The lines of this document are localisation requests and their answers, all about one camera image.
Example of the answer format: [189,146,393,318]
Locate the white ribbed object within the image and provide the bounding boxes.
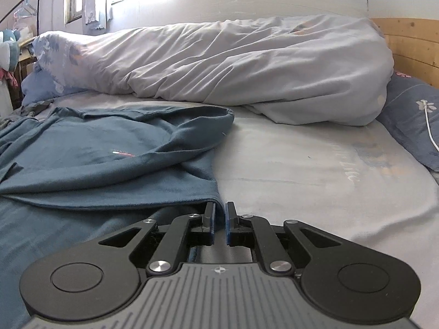
[0,80,15,118]

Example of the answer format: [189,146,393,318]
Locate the pink cloth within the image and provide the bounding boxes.
[0,68,18,89]

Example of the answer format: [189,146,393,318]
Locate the black clothes rack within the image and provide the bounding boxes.
[0,0,49,39]

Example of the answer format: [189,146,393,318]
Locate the white duvet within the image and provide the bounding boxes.
[32,15,395,127]

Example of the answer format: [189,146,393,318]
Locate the white cable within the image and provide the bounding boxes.
[423,99,439,152]

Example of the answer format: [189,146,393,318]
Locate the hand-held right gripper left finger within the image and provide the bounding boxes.
[98,202,216,276]

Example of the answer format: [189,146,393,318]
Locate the clothes hanger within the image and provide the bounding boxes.
[13,0,38,20]

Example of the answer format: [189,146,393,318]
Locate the wooden headboard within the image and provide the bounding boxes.
[368,17,439,87]

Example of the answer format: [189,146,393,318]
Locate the blue paw print pillow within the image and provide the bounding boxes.
[375,70,439,172]

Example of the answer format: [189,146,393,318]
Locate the white and blue plush toy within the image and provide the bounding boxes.
[0,28,22,70]

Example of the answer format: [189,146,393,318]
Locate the wooden side table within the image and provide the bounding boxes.
[16,35,39,80]

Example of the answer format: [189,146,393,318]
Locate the light blue blanket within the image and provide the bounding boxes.
[21,64,88,107]

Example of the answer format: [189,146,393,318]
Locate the blue shirt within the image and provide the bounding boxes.
[0,106,236,329]

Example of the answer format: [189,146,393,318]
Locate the grey patterned cloth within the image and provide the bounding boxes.
[0,99,56,124]

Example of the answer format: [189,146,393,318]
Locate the white curtain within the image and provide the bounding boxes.
[82,0,114,31]

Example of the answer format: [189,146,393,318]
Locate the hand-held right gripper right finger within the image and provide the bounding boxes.
[224,202,344,276]

